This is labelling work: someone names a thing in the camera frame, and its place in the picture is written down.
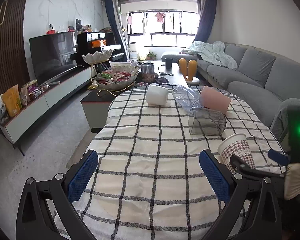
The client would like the light blue blanket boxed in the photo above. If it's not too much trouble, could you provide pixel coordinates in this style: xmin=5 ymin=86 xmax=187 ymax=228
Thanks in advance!
xmin=181 ymin=41 xmax=238 ymax=69

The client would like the navy right curtain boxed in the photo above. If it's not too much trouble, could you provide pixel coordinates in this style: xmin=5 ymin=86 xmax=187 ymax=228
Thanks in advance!
xmin=194 ymin=0 xmax=217 ymax=42

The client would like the black upright piano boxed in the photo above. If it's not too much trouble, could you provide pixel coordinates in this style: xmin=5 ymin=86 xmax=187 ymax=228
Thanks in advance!
xmin=75 ymin=32 xmax=124 ymax=67

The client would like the purple snack bag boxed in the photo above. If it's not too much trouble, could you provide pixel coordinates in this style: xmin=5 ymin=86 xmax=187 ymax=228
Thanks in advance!
xmin=25 ymin=79 xmax=42 ymax=101

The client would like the right hand in glove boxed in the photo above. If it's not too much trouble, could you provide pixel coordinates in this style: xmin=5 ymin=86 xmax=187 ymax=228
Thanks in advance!
xmin=284 ymin=163 xmax=300 ymax=200

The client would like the white ceramic cup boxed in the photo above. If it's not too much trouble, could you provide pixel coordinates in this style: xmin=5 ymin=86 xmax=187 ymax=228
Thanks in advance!
xmin=146 ymin=83 xmax=168 ymax=106

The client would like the clear snack jar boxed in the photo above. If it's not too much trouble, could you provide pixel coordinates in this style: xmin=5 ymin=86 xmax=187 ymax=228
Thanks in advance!
xmin=141 ymin=62 xmax=155 ymax=83

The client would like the dark coffee table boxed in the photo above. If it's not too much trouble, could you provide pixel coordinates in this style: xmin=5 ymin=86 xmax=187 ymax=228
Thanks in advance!
xmin=81 ymin=60 xmax=188 ymax=134

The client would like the pink plastic cup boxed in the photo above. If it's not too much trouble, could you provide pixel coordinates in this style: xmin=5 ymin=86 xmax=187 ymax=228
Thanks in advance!
xmin=200 ymin=86 xmax=231 ymax=115

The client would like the orange snack bag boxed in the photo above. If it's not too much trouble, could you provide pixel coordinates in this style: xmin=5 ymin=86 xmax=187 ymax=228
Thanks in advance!
xmin=1 ymin=85 xmax=22 ymax=118

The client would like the two-tier snack bowl stand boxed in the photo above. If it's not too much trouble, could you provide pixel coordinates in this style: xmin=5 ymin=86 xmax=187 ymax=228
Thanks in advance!
xmin=82 ymin=49 xmax=139 ymax=96

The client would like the clear plastic bottle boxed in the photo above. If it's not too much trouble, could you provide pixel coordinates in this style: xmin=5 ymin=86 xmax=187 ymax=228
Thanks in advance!
xmin=172 ymin=85 xmax=204 ymax=114

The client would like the houndstooth paper cup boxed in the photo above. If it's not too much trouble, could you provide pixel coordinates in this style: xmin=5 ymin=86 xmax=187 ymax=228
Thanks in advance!
xmin=217 ymin=133 xmax=255 ymax=173

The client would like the grey sectional sofa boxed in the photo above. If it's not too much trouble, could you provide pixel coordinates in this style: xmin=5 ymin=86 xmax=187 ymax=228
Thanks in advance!
xmin=161 ymin=42 xmax=300 ymax=140

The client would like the navy left curtain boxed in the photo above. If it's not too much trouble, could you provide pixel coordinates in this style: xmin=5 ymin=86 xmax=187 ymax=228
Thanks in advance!
xmin=104 ymin=0 xmax=129 ymax=61

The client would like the grey transparent square cup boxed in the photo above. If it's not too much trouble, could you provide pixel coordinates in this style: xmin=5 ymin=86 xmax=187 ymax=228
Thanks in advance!
xmin=189 ymin=107 xmax=226 ymax=136

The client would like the yellow rabbit-ear ornament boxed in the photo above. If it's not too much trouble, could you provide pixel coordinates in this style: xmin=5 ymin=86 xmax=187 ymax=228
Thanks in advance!
xmin=178 ymin=58 xmax=197 ymax=82

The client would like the white tv cabinet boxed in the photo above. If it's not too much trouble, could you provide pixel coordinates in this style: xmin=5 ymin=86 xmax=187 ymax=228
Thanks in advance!
xmin=1 ymin=67 xmax=96 ymax=151

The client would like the white plastic bag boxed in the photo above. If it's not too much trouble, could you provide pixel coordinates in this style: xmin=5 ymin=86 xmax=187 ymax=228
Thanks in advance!
xmin=0 ymin=96 xmax=9 ymax=125

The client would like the checked white tablecloth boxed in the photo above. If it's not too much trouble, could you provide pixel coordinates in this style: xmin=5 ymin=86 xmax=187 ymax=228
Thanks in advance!
xmin=74 ymin=87 xmax=285 ymax=239

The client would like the black cylinder speaker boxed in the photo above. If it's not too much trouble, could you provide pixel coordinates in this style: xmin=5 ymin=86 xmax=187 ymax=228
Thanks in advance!
xmin=165 ymin=58 xmax=173 ymax=69

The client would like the navy curtain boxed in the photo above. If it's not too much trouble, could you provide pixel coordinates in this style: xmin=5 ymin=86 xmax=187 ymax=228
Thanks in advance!
xmin=104 ymin=0 xmax=129 ymax=61
xmin=194 ymin=0 xmax=217 ymax=42

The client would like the black flat television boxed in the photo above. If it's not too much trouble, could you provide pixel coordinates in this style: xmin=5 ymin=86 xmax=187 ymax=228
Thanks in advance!
xmin=30 ymin=32 xmax=77 ymax=85

